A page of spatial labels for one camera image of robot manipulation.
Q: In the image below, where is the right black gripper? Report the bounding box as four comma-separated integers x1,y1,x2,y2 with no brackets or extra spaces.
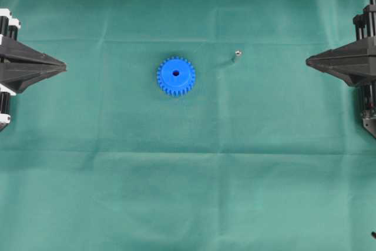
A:
305,5,376,139

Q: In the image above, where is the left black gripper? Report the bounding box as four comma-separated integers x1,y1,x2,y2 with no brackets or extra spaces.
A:
0,8,68,133

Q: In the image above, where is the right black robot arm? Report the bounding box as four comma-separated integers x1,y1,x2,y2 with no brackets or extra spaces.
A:
305,0,375,136

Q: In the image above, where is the blue plastic gear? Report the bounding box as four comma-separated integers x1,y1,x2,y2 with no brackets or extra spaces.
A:
156,56,196,96

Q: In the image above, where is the green table cloth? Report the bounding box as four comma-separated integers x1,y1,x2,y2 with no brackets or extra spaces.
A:
1,0,375,250

